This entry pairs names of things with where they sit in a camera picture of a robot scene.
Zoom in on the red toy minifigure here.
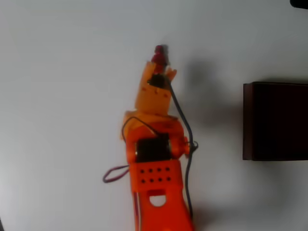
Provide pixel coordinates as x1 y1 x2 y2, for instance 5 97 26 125
151 44 170 73

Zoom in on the looped servo wire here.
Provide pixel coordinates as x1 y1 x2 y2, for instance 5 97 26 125
103 164 129 184

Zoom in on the dark brown open box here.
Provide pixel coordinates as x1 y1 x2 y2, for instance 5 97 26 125
242 81 308 161

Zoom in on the thin black servo wire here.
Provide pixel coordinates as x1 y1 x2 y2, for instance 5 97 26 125
121 116 166 143

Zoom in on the black object at edge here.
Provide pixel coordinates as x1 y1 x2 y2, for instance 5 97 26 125
290 0 308 10

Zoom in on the dark camera cable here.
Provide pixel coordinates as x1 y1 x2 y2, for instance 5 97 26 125
167 80 199 218

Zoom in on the small black gripper camera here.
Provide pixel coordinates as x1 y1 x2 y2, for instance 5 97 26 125
147 74 169 88

